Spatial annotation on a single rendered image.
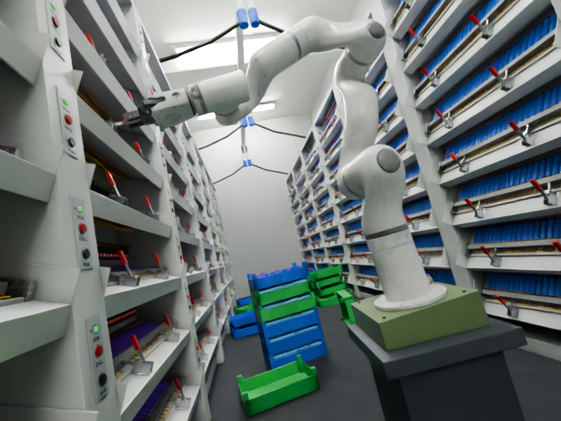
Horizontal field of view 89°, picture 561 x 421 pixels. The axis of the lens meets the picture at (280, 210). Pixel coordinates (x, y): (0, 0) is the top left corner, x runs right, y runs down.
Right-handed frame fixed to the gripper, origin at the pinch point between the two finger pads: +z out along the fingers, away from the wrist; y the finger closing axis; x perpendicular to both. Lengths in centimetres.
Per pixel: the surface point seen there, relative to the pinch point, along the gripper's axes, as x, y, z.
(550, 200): -63, -1, -103
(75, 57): 19.4, -2.7, 7.8
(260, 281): -58, 76, -17
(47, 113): -11.4, -27.4, 7.1
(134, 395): -61, -11, 15
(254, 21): 92, 85, -73
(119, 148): -4.6, 3.4, 6.6
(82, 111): -4.1, -14.8, 6.3
